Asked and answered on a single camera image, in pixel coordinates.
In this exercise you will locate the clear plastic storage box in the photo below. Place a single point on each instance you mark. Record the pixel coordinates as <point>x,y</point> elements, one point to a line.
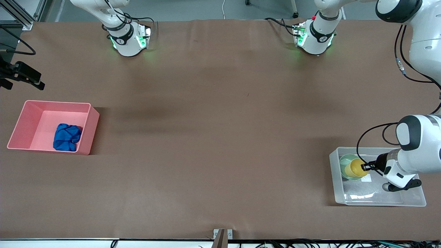
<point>372,196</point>

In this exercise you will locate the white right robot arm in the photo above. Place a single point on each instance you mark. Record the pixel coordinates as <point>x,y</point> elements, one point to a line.
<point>127,44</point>

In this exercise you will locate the blue cloth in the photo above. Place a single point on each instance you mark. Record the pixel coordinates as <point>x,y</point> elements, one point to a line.
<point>66,137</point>

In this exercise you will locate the pink plastic bin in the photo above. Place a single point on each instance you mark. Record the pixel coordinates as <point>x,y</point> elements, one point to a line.
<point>38,134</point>

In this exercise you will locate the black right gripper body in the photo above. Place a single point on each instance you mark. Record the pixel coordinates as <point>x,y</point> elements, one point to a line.
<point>9,72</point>

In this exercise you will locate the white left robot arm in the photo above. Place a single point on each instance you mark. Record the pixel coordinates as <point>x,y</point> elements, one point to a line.
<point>427,34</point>

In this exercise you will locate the white label in box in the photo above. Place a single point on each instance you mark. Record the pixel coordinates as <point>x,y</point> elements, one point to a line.
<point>367,179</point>

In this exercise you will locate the aluminium frame profile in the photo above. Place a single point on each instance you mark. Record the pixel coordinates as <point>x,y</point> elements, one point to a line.
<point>20,17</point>

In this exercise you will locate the yellow plastic cup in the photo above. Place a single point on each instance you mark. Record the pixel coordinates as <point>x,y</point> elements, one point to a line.
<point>356,168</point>

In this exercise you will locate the black stand leg with caster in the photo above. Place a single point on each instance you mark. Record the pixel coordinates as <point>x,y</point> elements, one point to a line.
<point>294,10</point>

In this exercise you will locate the mint green bowl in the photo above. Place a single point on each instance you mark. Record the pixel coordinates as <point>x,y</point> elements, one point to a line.
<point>344,167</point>

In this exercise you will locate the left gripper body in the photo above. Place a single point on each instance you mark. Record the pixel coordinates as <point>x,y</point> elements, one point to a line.
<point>381,161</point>

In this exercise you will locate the metal table edge bracket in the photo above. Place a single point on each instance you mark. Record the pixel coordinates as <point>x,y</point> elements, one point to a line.
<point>223,237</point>

